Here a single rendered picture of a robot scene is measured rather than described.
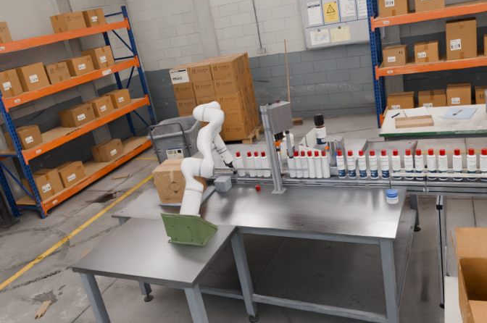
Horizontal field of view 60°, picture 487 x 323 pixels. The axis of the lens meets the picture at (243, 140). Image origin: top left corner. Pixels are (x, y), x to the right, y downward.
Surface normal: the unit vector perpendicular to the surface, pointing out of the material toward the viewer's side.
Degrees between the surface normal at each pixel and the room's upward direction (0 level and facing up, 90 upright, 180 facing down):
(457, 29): 90
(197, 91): 90
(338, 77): 90
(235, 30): 90
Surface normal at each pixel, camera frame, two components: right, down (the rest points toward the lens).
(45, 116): 0.90, -0.04
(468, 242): -0.34, -0.54
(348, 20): -0.40, 0.36
